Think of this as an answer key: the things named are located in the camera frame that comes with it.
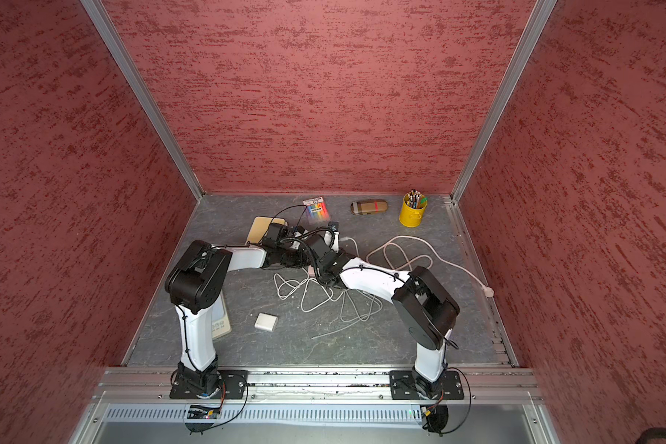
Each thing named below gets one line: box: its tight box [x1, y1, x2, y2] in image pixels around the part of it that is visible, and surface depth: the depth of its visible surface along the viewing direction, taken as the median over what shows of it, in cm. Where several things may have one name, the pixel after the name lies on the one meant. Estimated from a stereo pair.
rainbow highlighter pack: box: [301, 196, 331, 222], surface depth 116 cm
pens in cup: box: [404, 188, 428, 210], surface depth 99 cm
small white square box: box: [253, 311, 279, 333], surface depth 86 cm
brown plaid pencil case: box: [349, 198, 388, 216], surface depth 116 cm
